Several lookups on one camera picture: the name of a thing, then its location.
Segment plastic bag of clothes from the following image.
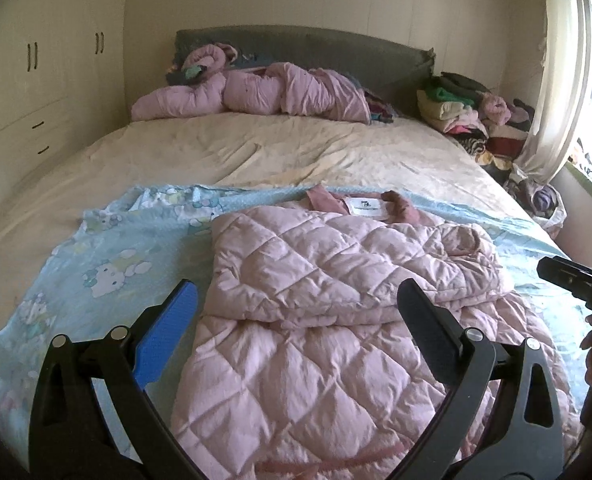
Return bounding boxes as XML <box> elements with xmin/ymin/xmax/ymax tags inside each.
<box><xmin>506</xmin><ymin>160</ymin><xmax>569</xmax><ymax>233</ymax></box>

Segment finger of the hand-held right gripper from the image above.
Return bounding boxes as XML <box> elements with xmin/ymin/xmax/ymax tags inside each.
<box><xmin>536</xmin><ymin>255</ymin><xmax>589</xmax><ymax>303</ymax></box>

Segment striped cloth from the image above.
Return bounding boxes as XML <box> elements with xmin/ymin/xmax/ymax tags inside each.
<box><xmin>363</xmin><ymin>87</ymin><xmax>398</xmax><ymax>124</ymax></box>

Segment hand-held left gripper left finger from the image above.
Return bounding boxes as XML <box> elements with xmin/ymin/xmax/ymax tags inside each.
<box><xmin>28</xmin><ymin>279</ymin><xmax>203</xmax><ymax>480</ymax></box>

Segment pile of folded clothes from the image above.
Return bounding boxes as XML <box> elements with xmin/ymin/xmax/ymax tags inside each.
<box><xmin>416</xmin><ymin>72</ymin><xmax>537</xmax><ymax>161</ymax></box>

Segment bed with yellow sheet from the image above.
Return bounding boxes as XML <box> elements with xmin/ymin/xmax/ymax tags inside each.
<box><xmin>0</xmin><ymin>110</ymin><xmax>592</xmax><ymax>480</ymax></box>

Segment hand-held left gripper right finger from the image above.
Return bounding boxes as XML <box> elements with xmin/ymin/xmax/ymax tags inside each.
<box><xmin>392</xmin><ymin>280</ymin><xmax>563</xmax><ymax>480</ymax></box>

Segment cream wardrobe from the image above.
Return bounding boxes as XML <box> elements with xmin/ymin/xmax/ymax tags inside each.
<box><xmin>0</xmin><ymin>0</ymin><xmax>132</xmax><ymax>231</ymax></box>

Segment pink quilted jacket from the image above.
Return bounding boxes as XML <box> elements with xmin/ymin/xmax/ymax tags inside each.
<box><xmin>170</xmin><ymin>185</ymin><xmax>577</xmax><ymax>468</ymax></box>

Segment cream curtain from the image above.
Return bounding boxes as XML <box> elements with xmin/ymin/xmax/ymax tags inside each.
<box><xmin>513</xmin><ymin>0</ymin><xmax>592</xmax><ymax>186</ymax></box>

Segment blue printed blanket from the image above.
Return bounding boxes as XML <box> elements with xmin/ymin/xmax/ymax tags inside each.
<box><xmin>0</xmin><ymin>185</ymin><xmax>592</xmax><ymax>461</ymax></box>

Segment crumpled pink quilted clothes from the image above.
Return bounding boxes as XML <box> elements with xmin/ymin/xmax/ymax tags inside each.
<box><xmin>131</xmin><ymin>44</ymin><xmax>372</xmax><ymax>123</ymax></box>

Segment grey headboard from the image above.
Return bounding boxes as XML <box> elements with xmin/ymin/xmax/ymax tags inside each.
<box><xmin>173</xmin><ymin>27</ymin><xmax>434</xmax><ymax>118</ymax></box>

